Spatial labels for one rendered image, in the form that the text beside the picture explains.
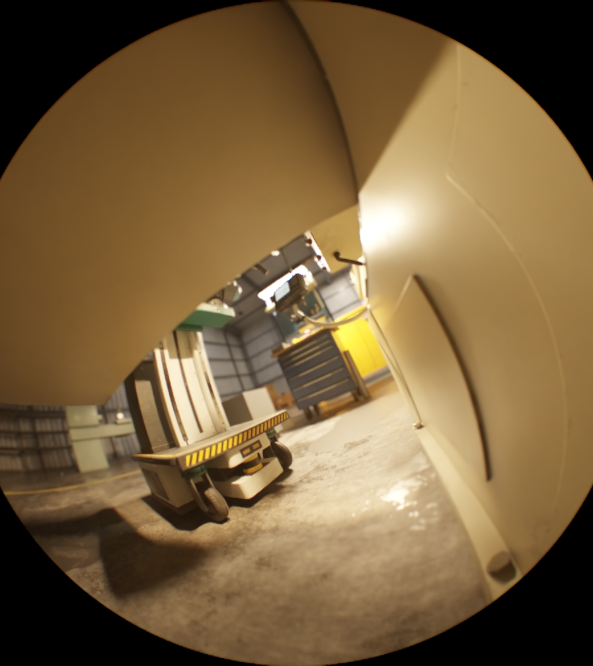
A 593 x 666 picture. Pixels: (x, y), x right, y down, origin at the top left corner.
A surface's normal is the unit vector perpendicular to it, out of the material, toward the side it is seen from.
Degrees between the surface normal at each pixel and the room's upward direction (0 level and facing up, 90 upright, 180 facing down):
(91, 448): 90
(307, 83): 180
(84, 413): 90
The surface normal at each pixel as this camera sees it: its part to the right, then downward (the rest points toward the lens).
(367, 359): -0.36, -0.13
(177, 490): 0.79, -0.48
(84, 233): 0.39, 0.88
